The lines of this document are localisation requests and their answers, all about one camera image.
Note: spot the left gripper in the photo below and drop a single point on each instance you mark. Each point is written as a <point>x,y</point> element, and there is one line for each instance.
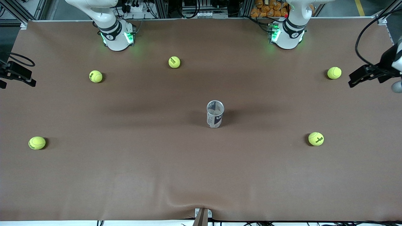
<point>386,60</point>

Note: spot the clear tennis ball can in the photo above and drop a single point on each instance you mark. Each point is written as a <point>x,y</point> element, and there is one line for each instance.
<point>215,119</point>

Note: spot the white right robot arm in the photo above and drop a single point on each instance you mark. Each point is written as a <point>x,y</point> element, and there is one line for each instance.
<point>116,40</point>

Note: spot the yellow-green tennis ball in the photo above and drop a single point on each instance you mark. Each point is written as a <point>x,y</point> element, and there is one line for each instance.
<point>334,72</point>
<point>316,139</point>
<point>174,62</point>
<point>95,76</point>
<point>37,142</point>

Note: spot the pile of orange bags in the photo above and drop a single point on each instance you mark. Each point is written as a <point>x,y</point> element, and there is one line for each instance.
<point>267,9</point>

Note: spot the white power strip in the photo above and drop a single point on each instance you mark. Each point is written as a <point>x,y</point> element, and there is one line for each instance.
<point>136,8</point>

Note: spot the brown table mat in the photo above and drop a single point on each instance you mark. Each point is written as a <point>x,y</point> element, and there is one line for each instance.
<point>125,172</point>

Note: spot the white connector strip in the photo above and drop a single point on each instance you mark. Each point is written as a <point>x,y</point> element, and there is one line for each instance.
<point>205,14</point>

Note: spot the aluminium frame profile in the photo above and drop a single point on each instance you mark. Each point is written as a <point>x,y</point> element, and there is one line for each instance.
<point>23,25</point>
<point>381,20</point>

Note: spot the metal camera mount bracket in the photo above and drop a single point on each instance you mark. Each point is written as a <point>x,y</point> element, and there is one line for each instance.
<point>202,218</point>

